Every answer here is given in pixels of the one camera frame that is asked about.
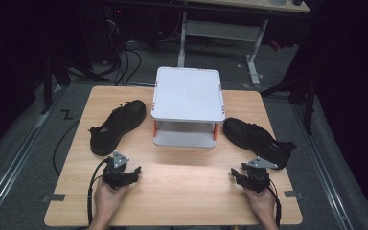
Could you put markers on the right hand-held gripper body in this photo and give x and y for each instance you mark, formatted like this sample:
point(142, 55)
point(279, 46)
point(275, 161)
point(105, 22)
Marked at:
point(258, 179)

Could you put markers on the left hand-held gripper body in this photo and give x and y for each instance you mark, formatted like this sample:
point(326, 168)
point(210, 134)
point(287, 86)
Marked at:
point(117, 177)

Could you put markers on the black shoe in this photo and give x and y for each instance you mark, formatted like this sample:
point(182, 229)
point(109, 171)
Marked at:
point(255, 139)
point(118, 127)

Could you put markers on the white two-tier shoe rack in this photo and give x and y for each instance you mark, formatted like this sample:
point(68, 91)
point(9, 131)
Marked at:
point(188, 96)

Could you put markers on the person's left hand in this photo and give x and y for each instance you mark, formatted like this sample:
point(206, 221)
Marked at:
point(107, 201)

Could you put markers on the grey tape strip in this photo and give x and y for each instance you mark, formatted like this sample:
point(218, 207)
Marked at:
point(293, 194)
point(53, 197)

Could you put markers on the black tape floor mark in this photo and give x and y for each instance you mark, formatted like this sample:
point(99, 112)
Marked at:
point(66, 114)

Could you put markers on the black metal stand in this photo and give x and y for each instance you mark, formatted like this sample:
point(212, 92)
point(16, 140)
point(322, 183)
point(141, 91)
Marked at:
point(48, 86)
point(300, 92)

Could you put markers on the small red object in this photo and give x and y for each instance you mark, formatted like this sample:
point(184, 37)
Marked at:
point(274, 45)

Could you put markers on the metal floor rail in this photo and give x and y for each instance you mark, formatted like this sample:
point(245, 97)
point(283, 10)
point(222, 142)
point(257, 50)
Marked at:
point(12, 172)
point(322, 166)

